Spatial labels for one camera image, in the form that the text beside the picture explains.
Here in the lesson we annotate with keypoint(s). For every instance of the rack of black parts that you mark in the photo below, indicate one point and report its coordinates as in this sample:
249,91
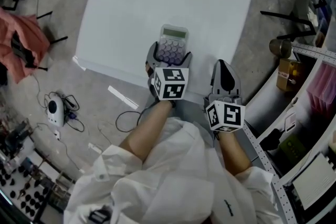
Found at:
26,191

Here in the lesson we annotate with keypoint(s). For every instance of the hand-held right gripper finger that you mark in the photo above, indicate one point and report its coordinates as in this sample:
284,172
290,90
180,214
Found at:
232,78
215,78

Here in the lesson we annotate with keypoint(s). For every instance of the person's right forearm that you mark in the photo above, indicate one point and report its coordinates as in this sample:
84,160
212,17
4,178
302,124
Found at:
233,154

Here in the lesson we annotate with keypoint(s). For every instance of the white floor device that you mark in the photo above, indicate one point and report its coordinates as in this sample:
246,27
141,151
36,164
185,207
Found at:
55,112

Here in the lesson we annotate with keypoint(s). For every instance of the pink folders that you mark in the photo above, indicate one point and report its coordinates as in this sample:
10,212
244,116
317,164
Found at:
324,91

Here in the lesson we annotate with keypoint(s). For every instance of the grey chair with black legs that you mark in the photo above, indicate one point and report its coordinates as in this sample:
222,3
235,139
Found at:
302,8

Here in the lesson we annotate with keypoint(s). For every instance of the cardboard box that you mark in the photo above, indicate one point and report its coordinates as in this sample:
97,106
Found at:
288,73

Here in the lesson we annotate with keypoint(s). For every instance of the metal cup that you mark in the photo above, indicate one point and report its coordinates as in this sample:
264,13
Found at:
280,47

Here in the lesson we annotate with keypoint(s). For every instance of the white flat panel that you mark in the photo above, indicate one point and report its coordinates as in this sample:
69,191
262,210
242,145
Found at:
313,181

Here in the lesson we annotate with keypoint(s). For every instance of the pink jacket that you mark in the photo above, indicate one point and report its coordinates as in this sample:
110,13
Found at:
25,42

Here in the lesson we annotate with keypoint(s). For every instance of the black chair legs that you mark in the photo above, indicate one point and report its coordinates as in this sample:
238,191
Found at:
53,31

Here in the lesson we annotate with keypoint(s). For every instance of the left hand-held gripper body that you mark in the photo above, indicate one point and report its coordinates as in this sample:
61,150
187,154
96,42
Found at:
170,84

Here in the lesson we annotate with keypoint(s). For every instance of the white paper strip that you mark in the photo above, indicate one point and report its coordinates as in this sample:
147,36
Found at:
123,97

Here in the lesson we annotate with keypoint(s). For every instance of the person's white shirt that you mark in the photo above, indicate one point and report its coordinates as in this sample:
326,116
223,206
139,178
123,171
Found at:
181,186

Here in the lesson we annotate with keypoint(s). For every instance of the black clip badge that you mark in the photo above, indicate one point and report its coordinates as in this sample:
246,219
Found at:
99,215

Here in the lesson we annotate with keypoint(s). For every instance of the green device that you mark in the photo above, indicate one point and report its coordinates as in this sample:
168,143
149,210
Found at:
292,149

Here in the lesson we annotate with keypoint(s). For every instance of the purple calculator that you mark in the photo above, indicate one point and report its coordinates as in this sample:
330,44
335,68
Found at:
172,46

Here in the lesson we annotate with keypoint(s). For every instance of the person's left forearm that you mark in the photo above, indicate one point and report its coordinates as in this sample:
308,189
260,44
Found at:
148,131

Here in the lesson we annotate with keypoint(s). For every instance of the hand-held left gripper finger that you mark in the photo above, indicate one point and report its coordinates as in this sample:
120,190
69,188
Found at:
187,59
152,53

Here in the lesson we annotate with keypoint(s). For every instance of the white perforated shelf rack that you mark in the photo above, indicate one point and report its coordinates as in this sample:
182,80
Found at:
265,102

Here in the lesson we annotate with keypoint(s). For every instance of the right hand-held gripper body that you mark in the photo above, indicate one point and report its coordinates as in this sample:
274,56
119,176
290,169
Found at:
225,112

